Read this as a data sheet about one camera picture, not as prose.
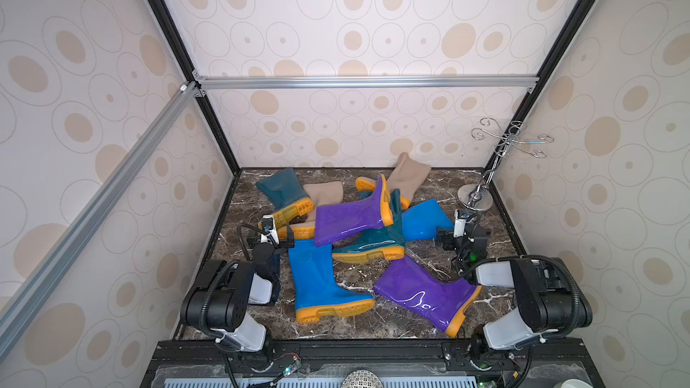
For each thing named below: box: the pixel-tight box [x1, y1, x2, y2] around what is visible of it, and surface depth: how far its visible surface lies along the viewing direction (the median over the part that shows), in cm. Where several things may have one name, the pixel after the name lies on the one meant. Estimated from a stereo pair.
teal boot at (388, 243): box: [332, 188, 406, 265], surface depth 89 cm
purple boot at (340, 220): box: [314, 174, 394, 247], surface depth 89 cm
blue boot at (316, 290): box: [288, 238, 376, 324], surface depth 87 cm
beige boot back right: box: [356, 152, 432, 211], surface depth 115 cm
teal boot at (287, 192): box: [255, 167, 315, 230], surface depth 111 cm
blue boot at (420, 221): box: [401, 198, 454, 243], surface depth 105 cm
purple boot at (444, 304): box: [373, 255, 483, 337], surface depth 82 cm
